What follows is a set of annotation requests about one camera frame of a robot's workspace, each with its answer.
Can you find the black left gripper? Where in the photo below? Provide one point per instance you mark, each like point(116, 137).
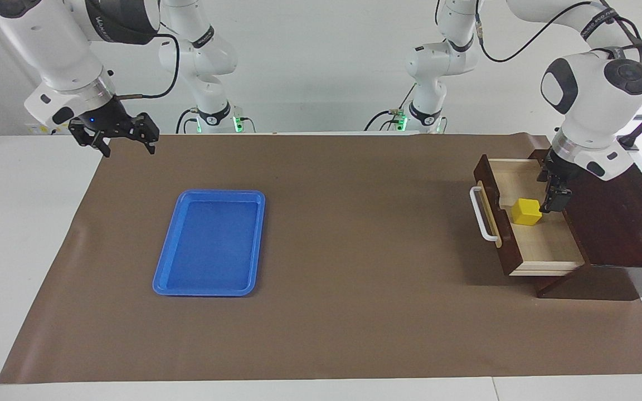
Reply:
point(558, 167)

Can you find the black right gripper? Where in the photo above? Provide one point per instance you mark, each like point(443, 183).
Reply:
point(103, 117)

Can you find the yellow cube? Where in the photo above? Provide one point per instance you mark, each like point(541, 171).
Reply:
point(526, 214)

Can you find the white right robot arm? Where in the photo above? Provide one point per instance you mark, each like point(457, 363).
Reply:
point(59, 50)

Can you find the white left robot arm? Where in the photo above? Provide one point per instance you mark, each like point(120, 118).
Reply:
point(594, 94)

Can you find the dark brown wooden cabinet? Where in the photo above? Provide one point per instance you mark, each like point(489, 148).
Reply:
point(622, 223)

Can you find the green lit base connector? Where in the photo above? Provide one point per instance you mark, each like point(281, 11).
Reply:
point(402, 120)
point(238, 123)

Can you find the blue plastic tray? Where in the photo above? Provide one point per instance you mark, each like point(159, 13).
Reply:
point(209, 245)

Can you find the brown table mat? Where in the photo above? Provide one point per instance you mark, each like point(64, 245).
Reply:
point(354, 278)

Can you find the white wall socket box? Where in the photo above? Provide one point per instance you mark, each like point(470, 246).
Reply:
point(42, 129)

